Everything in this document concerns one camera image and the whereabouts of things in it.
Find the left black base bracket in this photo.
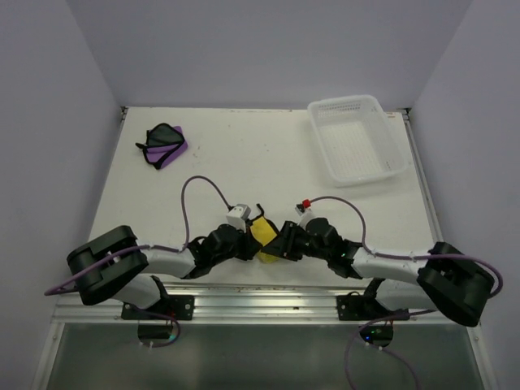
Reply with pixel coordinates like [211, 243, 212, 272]
[121, 295, 195, 321]

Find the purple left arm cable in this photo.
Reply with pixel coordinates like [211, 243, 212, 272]
[43, 175, 235, 297]

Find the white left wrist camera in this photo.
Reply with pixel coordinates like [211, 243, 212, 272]
[226, 204, 251, 232]

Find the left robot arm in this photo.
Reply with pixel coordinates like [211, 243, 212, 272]
[67, 223, 262, 319]

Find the purple grey towel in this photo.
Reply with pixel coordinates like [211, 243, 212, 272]
[136, 123, 189, 171]

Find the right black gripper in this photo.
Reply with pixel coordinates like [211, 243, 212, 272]
[261, 221, 330, 262]

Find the white plastic basket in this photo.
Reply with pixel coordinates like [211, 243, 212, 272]
[307, 94, 408, 188]

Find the right black base bracket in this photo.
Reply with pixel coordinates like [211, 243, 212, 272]
[336, 292, 410, 321]

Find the aluminium mounting rail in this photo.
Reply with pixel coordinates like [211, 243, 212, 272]
[52, 284, 480, 326]

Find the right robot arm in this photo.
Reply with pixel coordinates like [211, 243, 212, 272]
[263, 218, 494, 327]

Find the black base bracket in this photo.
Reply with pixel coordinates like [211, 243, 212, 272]
[121, 295, 195, 321]
[336, 292, 410, 321]

